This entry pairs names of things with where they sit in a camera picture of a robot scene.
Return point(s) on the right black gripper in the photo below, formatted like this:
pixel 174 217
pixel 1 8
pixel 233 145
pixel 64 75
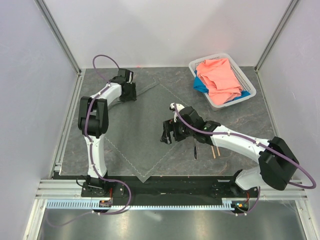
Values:
pixel 168 126

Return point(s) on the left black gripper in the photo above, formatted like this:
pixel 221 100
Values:
pixel 132 97

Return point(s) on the grey cloth napkin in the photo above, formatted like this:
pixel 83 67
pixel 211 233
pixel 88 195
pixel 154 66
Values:
pixel 132 143

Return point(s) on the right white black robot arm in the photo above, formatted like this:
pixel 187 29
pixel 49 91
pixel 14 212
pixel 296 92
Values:
pixel 276 162

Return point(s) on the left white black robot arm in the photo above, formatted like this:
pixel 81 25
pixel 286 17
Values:
pixel 93 122

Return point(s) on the silver metal fork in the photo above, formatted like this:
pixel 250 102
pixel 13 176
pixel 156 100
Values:
pixel 195 150

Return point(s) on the blue cloth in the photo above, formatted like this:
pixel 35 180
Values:
pixel 201 87

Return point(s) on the right metal chopstick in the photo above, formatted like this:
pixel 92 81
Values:
pixel 218 151

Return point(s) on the salmon pink cloth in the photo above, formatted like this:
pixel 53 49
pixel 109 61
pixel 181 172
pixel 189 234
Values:
pixel 220 80

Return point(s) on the white plastic basket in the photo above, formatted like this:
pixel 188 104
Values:
pixel 239 74

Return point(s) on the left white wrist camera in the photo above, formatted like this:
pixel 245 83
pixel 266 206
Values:
pixel 129 78

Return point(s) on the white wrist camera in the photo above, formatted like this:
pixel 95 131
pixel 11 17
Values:
pixel 129 78
pixel 176 108

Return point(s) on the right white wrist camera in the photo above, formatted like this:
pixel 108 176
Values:
pixel 176 108

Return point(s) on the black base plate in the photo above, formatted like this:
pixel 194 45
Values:
pixel 216 187

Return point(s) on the slotted cable duct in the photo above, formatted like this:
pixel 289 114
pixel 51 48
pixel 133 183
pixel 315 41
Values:
pixel 89 204

